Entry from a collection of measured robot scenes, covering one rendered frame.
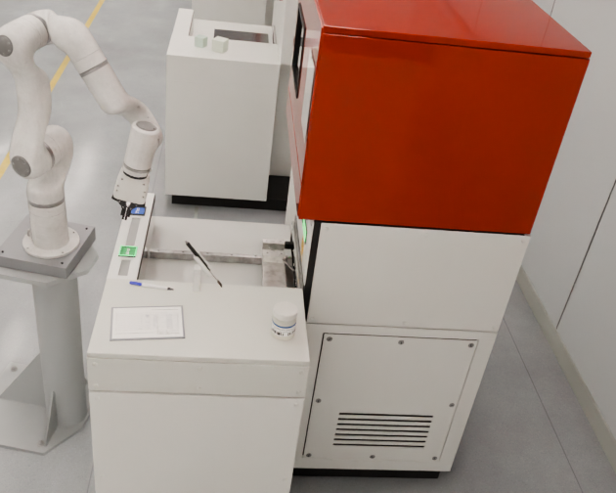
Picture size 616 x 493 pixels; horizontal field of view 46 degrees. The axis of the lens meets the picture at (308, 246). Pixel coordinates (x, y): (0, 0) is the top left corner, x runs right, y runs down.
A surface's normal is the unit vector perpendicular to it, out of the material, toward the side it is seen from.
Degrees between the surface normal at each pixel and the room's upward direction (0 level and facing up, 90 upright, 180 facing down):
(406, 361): 90
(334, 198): 90
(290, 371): 90
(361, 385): 90
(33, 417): 0
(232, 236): 0
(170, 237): 0
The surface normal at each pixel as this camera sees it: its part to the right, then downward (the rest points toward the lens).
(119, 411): 0.07, 0.56
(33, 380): -0.14, 0.54
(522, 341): 0.12, -0.83
